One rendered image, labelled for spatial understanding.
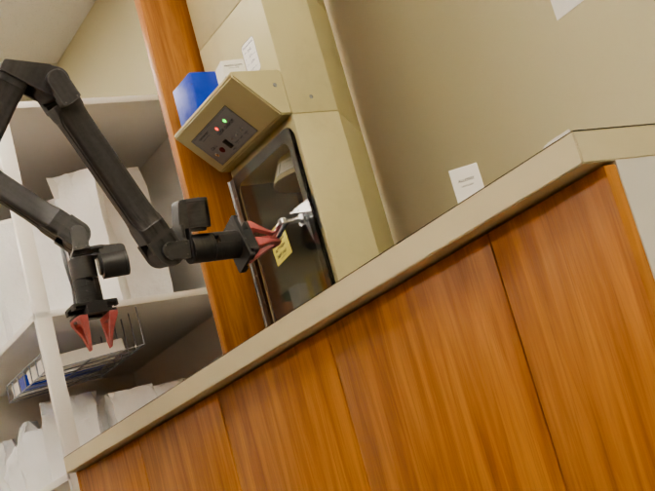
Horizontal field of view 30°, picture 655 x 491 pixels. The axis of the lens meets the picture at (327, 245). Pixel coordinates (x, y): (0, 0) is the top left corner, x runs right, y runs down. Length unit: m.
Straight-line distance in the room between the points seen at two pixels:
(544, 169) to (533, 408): 0.31
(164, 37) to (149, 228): 0.69
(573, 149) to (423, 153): 1.48
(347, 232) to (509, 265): 0.94
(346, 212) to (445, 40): 0.52
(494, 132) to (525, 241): 1.15
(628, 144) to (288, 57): 1.24
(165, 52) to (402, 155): 0.61
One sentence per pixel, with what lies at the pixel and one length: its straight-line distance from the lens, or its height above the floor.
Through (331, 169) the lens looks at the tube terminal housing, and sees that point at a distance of 2.49.
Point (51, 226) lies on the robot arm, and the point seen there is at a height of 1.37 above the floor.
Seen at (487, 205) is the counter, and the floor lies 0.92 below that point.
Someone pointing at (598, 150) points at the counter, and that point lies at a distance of 1.41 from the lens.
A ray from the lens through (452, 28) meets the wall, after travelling 2.75.
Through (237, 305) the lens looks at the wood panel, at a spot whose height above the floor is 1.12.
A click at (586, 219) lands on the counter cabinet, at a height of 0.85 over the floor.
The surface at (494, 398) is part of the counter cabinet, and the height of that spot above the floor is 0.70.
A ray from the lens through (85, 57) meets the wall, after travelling 4.76.
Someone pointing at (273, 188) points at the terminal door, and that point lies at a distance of 2.56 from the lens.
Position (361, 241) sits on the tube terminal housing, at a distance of 2.46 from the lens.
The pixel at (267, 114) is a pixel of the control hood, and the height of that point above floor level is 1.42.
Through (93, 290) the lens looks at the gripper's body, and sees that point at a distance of 2.67.
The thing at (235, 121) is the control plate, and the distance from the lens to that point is 2.57.
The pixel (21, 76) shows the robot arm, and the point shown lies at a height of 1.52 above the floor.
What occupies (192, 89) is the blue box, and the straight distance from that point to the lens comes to 2.65.
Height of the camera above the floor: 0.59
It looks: 13 degrees up
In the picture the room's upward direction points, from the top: 15 degrees counter-clockwise
